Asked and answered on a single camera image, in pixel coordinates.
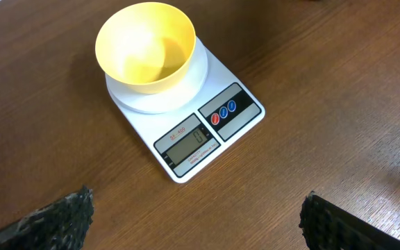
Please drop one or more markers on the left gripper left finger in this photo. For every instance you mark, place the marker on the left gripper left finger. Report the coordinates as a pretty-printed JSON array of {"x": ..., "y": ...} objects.
[{"x": 62, "y": 224}]

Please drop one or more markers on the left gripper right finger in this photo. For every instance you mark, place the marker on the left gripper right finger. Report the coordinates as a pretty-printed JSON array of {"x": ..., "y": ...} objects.
[{"x": 328, "y": 227}]

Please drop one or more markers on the white digital kitchen scale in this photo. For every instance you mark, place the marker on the white digital kitchen scale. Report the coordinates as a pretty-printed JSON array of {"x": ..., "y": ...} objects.
[{"x": 190, "y": 125}]

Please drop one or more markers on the pale yellow plastic bowl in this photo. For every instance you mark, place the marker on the pale yellow plastic bowl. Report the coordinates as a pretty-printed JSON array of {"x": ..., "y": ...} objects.
[{"x": 146, "y": 46}]

